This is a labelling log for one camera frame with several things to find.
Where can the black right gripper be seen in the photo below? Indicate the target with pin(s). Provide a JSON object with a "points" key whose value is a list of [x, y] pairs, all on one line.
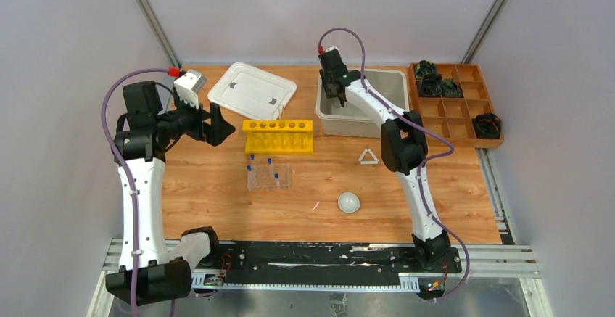
{"points": [[325, 80]]}

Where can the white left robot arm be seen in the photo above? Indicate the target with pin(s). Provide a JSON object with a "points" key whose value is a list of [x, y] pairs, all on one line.
{"points": [[148, 271]]}

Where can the black ring part on tray edge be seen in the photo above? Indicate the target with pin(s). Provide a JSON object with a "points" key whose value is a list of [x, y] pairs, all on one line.
{"points": [[487, 126]]}

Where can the dark green ring part top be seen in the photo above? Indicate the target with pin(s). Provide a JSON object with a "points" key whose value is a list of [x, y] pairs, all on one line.
{"points": [[423, 68]]}

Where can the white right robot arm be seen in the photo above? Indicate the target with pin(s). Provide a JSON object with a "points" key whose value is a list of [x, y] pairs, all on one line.
{"points": [[403, 150]]}

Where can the dark green ring part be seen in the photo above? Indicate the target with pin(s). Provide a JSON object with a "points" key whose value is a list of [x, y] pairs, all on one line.
{"points": [[451, 89], [423, 68]]}

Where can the yellow test tube rack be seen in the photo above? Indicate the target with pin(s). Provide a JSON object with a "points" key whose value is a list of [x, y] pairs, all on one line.
{"points": [[277, 137]]}

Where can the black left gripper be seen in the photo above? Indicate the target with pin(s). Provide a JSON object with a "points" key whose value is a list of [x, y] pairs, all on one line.
{"points": [[205, 122]]}

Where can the white plastic bin lid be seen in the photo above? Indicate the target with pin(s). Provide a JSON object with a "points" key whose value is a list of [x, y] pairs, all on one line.
{"points": [[252, 92]]}

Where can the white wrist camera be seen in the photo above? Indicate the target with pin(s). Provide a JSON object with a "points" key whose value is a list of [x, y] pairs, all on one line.
{"points": [[188, 86], [330, 49]]}

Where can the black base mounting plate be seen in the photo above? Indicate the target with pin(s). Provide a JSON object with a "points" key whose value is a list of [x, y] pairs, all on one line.
{"points": [[320, 264]]}

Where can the white plastic bin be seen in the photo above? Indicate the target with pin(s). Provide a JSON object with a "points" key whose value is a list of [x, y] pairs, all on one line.
{"points": [[348, 120]]}

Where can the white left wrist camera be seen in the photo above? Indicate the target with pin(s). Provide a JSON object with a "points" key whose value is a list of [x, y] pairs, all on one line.
{"points": [[188, 86]]}

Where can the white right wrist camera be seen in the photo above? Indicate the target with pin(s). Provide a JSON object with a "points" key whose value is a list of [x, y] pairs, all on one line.
{"points": [[330, 49]]}

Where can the clear test tube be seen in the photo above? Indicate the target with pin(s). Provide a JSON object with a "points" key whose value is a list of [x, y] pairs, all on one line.
{"points": [[281, 109]]}

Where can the clear acrylic tube rack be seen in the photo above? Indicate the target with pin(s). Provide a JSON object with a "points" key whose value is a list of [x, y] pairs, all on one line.
{"points": [[263, 181]]}

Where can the white clay triangle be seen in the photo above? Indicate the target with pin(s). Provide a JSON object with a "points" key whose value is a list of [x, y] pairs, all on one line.
{"points": [[368, 157]]}

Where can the dark green ring part right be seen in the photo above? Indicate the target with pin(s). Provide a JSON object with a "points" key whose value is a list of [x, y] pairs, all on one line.
{"points": [[451, 89]]}

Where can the wooden compartment tray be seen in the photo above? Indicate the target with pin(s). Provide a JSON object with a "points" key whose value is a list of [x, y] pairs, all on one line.
{"points": [[453, 118]]}

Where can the aluminium frame rail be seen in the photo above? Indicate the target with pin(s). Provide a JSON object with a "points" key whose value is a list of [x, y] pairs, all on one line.
{"points": [[479, 261]]}

